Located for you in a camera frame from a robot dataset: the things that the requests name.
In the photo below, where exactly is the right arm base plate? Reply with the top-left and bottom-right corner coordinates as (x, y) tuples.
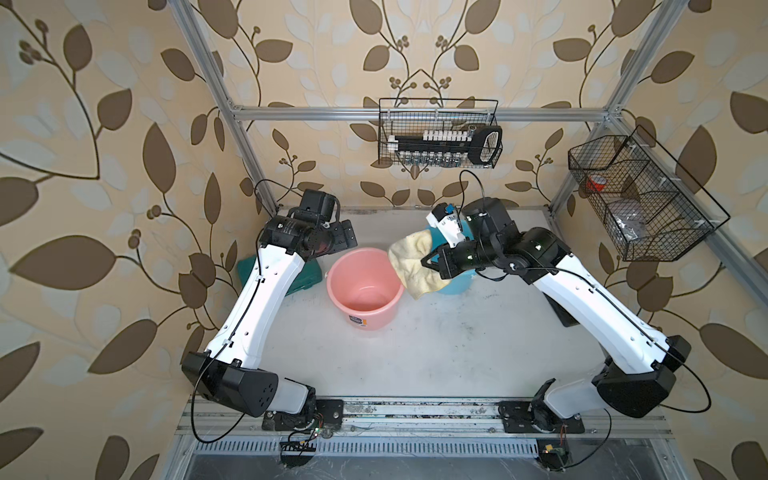
(498, 400), (586, 434)

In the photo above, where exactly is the beige cleaning cloth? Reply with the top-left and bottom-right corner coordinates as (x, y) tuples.
(388, 230), (450, 300)

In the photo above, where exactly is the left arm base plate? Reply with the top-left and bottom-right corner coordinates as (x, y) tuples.
(262, 397), (344, 432)

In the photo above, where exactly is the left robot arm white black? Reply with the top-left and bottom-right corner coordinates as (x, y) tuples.
(182, 216), (358, 430)

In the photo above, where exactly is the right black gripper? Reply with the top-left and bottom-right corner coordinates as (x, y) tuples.
(422, 236), (501, 277)

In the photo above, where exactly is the black socket holder rail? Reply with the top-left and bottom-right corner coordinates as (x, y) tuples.
(384, 125), (503, 168)

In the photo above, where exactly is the green tool case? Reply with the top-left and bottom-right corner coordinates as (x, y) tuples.
(236, 256), (323, 296)

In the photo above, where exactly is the right wire basket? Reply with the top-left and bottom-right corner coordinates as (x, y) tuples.
(568, 124), (731, 262)

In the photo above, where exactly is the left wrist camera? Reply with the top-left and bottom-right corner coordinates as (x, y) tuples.
(294, 189), (337, 225)

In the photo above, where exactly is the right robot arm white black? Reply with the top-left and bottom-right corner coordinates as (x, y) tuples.
(421, 224), (691, 431)

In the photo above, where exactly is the wire basket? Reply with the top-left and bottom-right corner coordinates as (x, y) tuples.
(568, 124), (731, 262)
(377, 97), (503, 169)

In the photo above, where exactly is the pink plastic bucket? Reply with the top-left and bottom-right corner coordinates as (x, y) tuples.
(326, 248), (405, 331)

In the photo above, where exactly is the aluminium front rail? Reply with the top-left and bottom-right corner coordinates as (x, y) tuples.
(176, 396), (673, 439)

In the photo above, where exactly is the clear plastic bag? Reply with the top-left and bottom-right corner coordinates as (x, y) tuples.
(608, 199), (647, 241)

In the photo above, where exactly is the light blue plastic bucket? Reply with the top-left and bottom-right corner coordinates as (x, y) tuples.
(429, 226), (475, 296)

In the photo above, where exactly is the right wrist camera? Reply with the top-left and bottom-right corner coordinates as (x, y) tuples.
(462, 197), (520, 240)

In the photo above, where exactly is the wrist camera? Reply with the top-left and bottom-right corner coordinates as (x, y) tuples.
(294, 189), (337, 225)
(462, 197), (520, 240)

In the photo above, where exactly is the back wire basket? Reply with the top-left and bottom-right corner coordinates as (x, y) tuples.
(377, 97), (503, 169)

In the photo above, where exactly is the black flat case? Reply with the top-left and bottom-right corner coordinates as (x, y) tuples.
(544, 294), (579, 328)

